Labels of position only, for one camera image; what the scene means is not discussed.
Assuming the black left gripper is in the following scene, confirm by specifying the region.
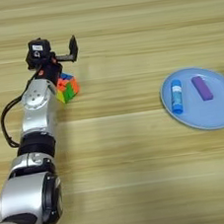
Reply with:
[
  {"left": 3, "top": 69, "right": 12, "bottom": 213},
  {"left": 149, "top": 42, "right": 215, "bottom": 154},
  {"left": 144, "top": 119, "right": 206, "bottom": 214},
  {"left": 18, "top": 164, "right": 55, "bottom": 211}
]
[{"left": 23, "top": 34, "right": 84, "bottom": 90}]

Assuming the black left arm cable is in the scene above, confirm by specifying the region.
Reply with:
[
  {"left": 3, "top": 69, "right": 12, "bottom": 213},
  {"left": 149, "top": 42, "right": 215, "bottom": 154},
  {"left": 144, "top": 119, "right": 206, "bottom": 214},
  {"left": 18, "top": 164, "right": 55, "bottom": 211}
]
[{"left": 0, "top": 94, "right": 30, "bottom": 151}]

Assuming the multicolour puzzle cube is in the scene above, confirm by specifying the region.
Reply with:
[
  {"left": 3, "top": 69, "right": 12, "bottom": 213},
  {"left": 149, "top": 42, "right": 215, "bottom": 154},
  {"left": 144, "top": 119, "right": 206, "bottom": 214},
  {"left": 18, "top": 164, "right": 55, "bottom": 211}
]
[{"left": 52, "top": 70, "right": 83, "bottom": 106}]

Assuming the light blue round plate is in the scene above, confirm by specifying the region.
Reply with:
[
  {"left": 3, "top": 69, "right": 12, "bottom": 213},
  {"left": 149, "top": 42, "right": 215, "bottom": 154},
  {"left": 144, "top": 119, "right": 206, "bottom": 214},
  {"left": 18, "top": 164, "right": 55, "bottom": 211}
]
[{"left": 157, "top": 62, "right": 224, "bottom": 136}]

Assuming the purple rectangular block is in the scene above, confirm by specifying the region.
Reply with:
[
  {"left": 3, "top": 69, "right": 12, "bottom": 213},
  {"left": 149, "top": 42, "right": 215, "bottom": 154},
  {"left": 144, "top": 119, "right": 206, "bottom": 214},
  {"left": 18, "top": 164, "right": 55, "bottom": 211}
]
[{"left": 190, "top": 74, "right": 215, "bottom": 104}]

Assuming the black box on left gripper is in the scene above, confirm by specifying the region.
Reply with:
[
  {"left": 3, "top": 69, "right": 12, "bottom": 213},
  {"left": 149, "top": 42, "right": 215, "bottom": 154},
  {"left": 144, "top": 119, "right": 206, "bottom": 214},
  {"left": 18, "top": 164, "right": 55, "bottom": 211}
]
[{"left": 27, "top": 37, "right": 52, "bottom": 61}]

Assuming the blue glue stick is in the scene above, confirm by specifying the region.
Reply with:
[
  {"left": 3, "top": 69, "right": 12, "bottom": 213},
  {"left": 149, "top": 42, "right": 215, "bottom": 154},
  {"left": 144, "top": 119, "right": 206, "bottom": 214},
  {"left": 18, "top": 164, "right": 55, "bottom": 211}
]
[{"left": 168, "top": 78, "right": 186, "bottom": 115}]

